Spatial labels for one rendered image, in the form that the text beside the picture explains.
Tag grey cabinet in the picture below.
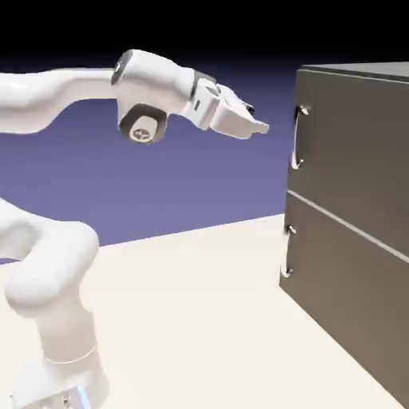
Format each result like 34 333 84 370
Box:
278 62 409 409

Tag curved silver door handle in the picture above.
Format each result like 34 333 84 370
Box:
289 105 311 170
280 224 297 279

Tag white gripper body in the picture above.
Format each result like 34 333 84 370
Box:
208 83 256 141

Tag grey cabinet door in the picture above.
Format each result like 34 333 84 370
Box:
286 68 409 257
278 192 409 409

